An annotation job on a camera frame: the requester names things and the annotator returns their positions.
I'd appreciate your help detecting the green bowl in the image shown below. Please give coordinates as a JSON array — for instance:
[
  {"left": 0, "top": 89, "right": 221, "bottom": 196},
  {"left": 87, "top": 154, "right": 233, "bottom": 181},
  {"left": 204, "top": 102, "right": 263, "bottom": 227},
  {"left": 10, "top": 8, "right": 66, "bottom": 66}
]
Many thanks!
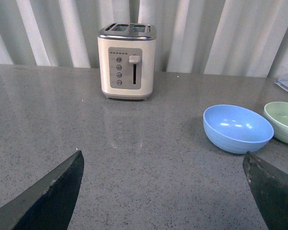
[{"left": 263, "top": 102, "right": 288, "bottom": 144}]

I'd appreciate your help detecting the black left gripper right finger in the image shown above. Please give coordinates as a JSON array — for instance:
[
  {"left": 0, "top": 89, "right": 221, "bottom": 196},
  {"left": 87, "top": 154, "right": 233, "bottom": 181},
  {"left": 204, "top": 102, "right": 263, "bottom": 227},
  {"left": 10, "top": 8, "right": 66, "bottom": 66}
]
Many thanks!
[{"left": 243, "top": 151, "right": 288, "bottom": 230}]

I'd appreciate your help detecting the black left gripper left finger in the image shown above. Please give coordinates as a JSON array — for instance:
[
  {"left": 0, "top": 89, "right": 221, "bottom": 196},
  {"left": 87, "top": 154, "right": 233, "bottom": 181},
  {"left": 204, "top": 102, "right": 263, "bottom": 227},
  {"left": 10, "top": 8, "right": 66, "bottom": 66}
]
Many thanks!
[{"left": 0, "top": 150, "right": 84, "bottom": 230}]

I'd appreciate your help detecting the blue bowl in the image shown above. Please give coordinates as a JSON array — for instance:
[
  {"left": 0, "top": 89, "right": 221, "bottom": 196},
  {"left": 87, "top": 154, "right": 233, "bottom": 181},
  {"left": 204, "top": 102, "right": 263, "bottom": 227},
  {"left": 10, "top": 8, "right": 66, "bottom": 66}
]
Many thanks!
[{"left": 203, "top": 104, "right": 274, "bottom": 154}]

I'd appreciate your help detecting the cream toaster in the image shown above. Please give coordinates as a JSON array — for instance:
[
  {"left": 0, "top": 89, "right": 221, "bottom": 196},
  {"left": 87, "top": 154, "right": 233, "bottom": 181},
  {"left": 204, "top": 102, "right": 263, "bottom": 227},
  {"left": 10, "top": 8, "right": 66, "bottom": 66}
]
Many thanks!
[{"left": 97, "top": 23, "right": 157, "bottom": 100}]

